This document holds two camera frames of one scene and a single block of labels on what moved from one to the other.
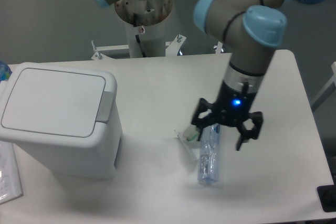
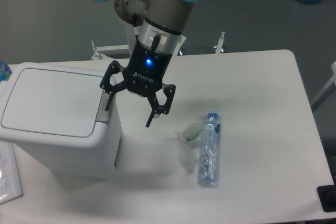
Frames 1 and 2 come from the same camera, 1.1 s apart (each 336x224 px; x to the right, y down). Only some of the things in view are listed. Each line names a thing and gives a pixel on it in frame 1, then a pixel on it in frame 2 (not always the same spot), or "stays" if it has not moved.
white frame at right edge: [330, 87] stays
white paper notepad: [10, 185] stays
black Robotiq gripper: [233, 104] to [144, 75]
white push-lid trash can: [67, 118] stays
